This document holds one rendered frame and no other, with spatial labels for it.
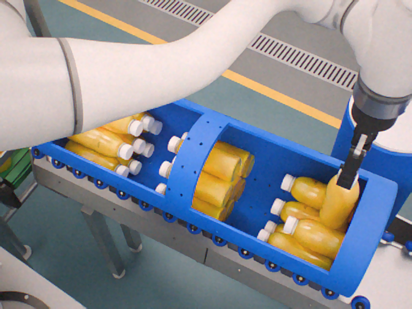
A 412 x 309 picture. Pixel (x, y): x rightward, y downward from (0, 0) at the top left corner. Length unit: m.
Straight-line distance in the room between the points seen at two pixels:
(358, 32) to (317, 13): 0.07
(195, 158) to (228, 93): 1.76
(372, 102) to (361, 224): 0.34
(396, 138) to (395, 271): 0.36
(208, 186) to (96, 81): 0.72
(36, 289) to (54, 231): 1.32
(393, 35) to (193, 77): 0.28
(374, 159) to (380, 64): 0.76
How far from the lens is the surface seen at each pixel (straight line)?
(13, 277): 1.22
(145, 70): 0.52
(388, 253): 1.39
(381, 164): 1.48
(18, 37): 0.51
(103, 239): 1.95
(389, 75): 0.74
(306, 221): 1.15
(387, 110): 0.80
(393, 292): 1.35
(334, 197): 1.05
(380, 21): 0.71
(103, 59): 0.50
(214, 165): 1.17
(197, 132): 1.13
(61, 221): 2.51
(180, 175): 1.12
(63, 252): 2.44
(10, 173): 1.59
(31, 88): 0.47
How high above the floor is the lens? 2.14
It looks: 56 degrees down
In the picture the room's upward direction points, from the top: 2 degrees counter-clockwise
